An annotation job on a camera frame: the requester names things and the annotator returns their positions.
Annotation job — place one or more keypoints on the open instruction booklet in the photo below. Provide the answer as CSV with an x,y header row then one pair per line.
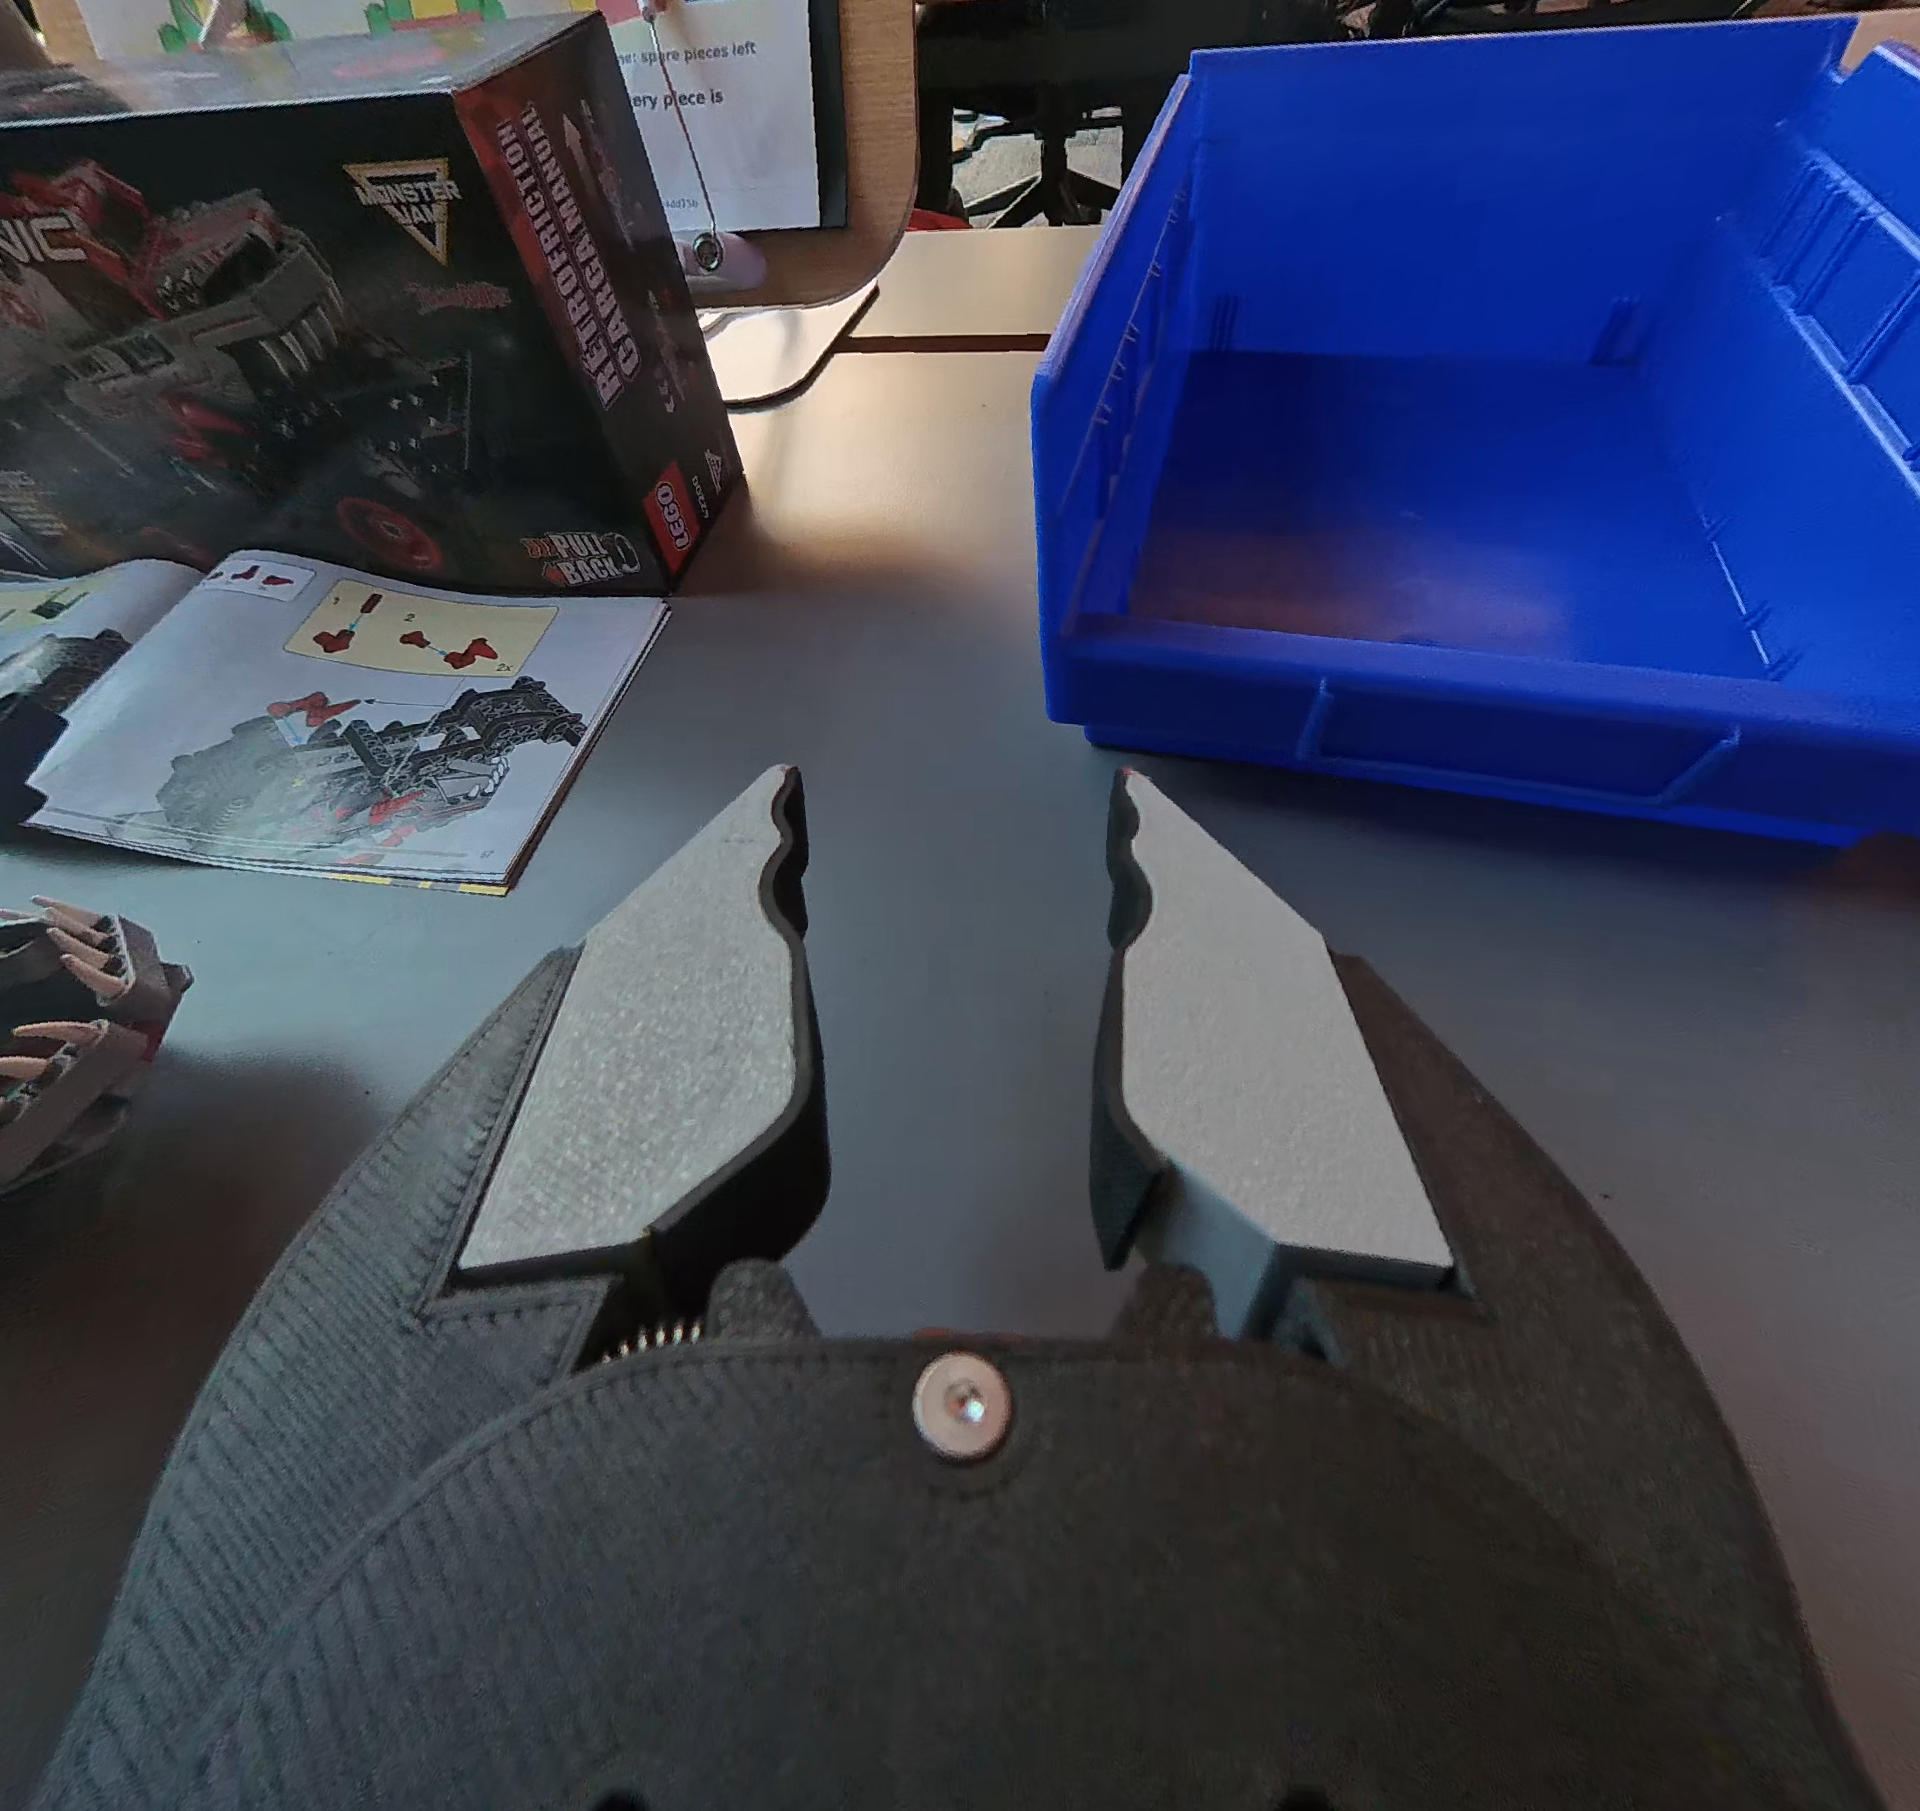
x,y
331,715

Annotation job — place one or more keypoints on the computer monitor with wooden frame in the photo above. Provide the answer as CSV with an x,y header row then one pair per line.
x,y
839,72

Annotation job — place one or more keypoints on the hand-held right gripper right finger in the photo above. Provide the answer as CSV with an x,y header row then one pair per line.
x,y
1254,1061

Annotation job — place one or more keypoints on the black toy truck box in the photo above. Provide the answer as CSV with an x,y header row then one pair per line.
x,y
331,340

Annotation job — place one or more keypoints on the grey toy truck model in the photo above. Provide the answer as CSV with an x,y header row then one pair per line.
x,y
76,1031

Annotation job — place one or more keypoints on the blue plastic storage bin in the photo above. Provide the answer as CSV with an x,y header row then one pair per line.
x,y
1502,386

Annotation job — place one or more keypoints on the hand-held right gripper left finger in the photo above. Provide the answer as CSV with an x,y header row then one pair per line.
x,y
660,1061

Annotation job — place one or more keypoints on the white monitor stand base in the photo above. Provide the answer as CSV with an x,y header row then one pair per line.
x,y
788,340

